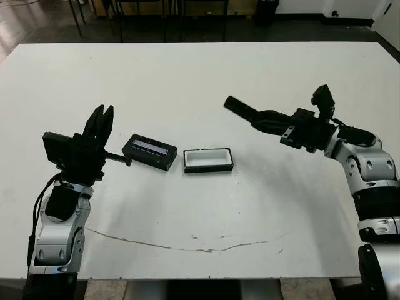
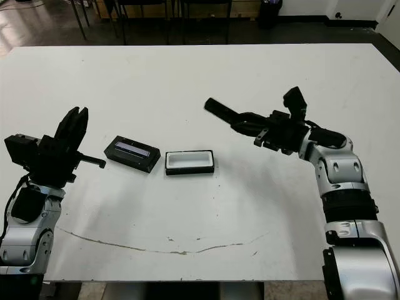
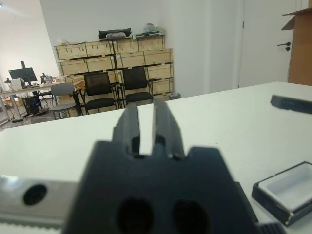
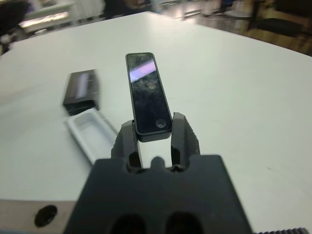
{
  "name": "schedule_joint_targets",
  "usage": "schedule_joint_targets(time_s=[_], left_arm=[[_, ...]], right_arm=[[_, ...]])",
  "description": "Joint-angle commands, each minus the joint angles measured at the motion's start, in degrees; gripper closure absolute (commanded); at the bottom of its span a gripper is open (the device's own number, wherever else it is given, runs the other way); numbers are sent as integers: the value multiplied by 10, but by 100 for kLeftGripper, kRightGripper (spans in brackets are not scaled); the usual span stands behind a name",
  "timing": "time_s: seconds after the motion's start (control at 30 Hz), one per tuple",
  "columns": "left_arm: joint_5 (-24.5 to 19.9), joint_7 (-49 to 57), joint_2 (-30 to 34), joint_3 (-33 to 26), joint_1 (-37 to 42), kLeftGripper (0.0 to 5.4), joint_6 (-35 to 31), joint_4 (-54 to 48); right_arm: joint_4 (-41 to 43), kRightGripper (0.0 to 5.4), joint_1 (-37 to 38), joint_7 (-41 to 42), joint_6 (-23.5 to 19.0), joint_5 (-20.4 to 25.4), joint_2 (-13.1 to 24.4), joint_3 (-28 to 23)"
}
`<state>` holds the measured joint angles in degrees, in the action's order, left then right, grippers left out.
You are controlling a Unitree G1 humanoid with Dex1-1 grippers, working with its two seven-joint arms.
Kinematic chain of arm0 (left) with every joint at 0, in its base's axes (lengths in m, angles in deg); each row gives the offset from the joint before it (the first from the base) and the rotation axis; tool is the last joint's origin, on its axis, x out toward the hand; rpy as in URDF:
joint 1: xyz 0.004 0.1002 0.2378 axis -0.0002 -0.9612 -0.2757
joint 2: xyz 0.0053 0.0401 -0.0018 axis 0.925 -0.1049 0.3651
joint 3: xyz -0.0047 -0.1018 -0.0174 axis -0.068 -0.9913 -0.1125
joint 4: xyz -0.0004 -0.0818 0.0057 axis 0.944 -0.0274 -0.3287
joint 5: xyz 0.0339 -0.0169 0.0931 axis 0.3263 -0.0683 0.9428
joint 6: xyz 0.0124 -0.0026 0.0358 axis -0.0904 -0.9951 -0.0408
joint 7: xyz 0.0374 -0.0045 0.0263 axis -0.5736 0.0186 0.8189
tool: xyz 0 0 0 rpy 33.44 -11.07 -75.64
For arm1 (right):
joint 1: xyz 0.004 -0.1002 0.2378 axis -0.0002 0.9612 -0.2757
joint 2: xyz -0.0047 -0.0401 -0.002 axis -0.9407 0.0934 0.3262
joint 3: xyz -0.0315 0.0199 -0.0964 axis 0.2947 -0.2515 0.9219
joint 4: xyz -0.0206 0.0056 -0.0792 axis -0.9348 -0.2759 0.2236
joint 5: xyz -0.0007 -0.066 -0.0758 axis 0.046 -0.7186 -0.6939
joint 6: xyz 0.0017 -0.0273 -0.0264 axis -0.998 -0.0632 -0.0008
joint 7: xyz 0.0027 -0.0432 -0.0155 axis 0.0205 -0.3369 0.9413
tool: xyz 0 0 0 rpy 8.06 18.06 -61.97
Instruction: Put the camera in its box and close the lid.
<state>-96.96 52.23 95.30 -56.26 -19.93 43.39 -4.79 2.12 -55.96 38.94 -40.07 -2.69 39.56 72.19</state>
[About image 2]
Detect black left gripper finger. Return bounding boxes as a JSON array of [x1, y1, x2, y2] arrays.
[[66, 107, 89, 154], [53, 106, 80, 150]]

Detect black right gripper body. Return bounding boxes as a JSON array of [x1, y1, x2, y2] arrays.
[[254, 109, 311, 156]]

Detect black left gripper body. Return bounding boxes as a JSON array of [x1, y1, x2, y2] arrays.
[[11, 133, 107, 189]]

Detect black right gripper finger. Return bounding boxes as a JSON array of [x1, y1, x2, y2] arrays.
[[236, 111, 272, 125], [229, 120, 267, 138]]

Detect slim black camera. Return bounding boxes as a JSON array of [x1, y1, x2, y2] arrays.
[[204, 97, 240, 126]]

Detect black box lid lavender label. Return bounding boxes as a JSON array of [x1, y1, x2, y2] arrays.
[[104, 135, 161, 174]]

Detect black box base white lining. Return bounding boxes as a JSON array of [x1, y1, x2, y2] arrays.
[[164, 150, 216, 177]]

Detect black metal desk leg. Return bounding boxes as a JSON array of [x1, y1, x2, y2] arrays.
[[69, 0, 92, 41]]

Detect black trash bin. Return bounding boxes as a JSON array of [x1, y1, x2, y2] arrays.
[[258, 0, 284, 30]]

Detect black metal chair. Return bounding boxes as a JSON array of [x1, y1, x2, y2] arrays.
[[117, 0, 171, 46], [179, 0, 233, 46]]

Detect wooden cabinet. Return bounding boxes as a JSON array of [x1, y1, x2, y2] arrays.
[[99, 0, 262, 20]]

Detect white door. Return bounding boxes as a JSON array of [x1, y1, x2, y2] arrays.
[[376, 0, 400, 33]]

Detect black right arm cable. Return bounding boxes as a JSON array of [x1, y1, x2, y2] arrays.
[[304, 118, 324, 132]]

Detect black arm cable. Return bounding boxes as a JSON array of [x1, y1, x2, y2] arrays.
[[1, 174, 29, 240], [304, 118, 324, 132]]

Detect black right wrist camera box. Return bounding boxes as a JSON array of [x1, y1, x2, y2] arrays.
[[282, 86, 308, 121]]

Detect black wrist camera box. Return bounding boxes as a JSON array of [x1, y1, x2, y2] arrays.
[[282, 86, 308, 121], [4, 134, 41, 167]]

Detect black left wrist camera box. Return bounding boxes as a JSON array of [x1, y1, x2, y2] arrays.
[[4, 134, 41, 167]]

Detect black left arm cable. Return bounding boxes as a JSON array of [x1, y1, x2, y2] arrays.
[[1, 174, 29, 240]]

